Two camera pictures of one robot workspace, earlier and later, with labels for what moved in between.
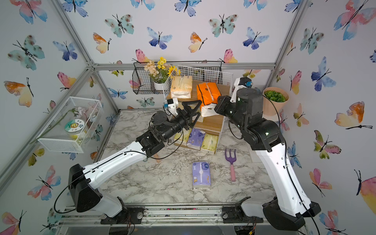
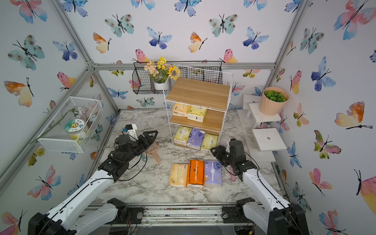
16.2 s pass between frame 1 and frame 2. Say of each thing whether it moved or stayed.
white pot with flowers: stayed
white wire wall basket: stayed
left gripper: moved
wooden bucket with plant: stayed
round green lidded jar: stayed
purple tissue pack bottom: stayed
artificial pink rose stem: stayed
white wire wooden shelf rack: stayed
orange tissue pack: moved
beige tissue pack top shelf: moved
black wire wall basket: stayed
